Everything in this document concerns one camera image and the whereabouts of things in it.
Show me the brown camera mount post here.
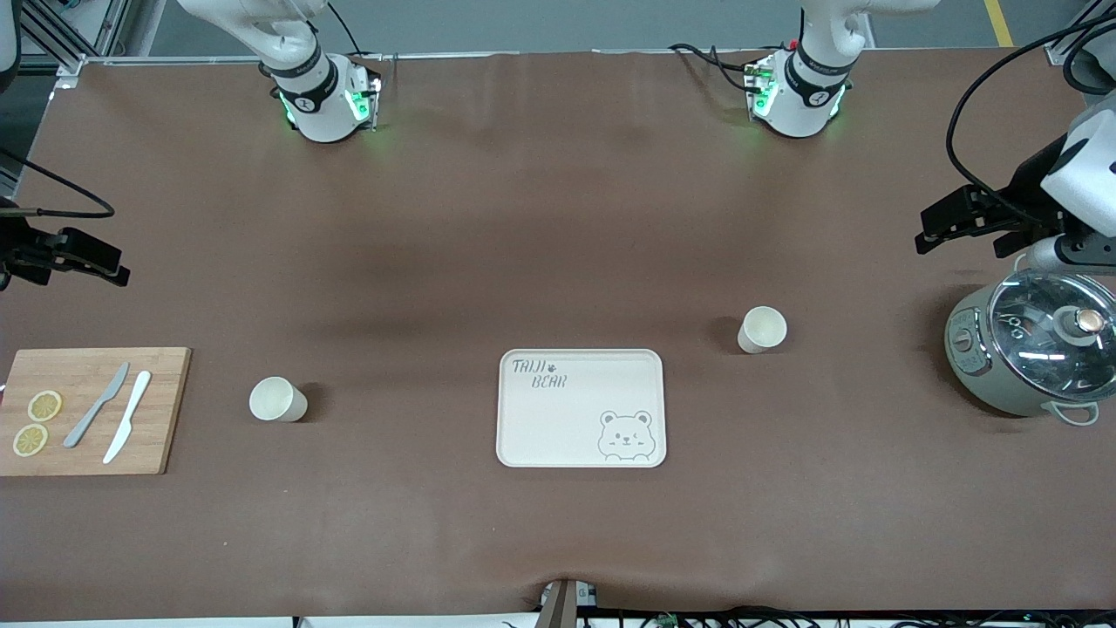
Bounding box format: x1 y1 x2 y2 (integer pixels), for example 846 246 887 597
536 578 600 628

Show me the wooden cutting board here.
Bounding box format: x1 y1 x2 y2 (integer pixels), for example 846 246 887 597
0 347 193 477

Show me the white plastic knife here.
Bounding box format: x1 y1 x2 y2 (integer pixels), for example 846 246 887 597
103 371 153 465

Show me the beige tray with bear print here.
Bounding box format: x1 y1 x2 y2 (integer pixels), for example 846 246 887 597
496 349 667 469

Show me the white plastic cup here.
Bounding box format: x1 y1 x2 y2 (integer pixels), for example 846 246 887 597
249 377 309 423
738 306 788 355

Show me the grey plastic knife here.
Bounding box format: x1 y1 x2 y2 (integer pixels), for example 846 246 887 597
64 362 131 449

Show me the aluminium frame profile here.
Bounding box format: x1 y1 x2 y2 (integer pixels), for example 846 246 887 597
0 0 132 81
1046 0 1116 67

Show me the brown table mat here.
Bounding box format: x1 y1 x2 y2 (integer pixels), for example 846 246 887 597
0 48 1116 622

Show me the black base cable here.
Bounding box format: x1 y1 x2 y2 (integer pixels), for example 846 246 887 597
670 42 764 92
327 0 384 64

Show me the grey pot with glass lid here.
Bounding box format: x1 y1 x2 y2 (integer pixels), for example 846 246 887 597
944 266 1116 427

